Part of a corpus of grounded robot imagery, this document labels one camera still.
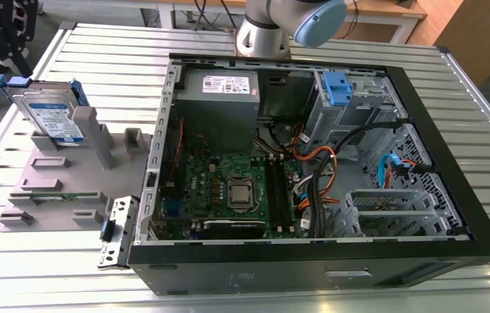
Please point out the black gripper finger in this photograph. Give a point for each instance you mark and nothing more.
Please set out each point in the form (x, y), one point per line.
(22, 55)

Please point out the hard disk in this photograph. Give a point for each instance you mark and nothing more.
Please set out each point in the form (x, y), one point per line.
(54, 120)

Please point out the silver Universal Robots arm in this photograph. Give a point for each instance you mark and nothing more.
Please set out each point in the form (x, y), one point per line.
(263, 36)

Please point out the metal disk bay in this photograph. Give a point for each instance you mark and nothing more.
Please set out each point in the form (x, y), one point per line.
(402, 213)

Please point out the grey parts rack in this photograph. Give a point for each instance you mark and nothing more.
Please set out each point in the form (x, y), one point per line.
(75, 176)

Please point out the green RAM stick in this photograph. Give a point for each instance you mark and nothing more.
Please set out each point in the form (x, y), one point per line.
(71, 196)

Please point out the grey power supply unit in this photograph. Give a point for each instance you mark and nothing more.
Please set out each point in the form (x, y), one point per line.
(219, 111)

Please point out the green motherboard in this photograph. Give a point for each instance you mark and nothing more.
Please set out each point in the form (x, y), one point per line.
(202, 182)

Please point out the blue port connector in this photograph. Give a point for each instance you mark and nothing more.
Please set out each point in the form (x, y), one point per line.
(108, 231)

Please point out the CPU socket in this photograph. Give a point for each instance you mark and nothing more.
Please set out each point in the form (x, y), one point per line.
(242, 180)

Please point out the silver CPU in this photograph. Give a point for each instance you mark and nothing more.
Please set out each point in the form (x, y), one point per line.
(240, 194)

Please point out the black RAM slot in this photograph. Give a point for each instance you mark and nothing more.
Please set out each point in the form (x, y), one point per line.
(286, 192)
(274, 192)

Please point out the black graphics card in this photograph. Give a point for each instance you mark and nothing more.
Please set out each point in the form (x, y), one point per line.
(236, 229)

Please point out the blue drive cage latch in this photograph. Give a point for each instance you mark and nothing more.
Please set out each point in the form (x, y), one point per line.
(336, 88)

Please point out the metal drive cage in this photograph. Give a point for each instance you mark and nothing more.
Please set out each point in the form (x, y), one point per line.
(350, 117)

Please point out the black open PC case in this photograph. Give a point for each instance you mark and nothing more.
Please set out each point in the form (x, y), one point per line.
(271, 270)

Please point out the wooden cabinet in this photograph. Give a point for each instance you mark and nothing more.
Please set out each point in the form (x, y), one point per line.
(480, 39)

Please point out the metal expansion slot bracket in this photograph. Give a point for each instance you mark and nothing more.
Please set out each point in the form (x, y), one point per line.
(123, 228)

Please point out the wooden desk white frame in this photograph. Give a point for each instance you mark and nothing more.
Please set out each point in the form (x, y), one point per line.
(384, 9)

